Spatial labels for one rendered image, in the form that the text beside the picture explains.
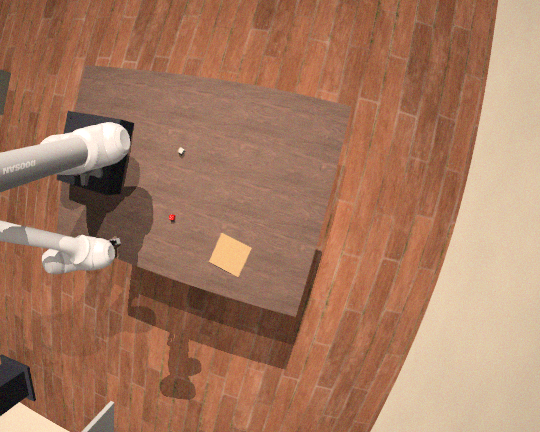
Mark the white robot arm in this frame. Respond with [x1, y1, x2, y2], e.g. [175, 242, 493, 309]
[0, 122, 130, 274]

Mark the tan square mat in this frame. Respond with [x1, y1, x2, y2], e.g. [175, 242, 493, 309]
[209, 233, 252, 277]

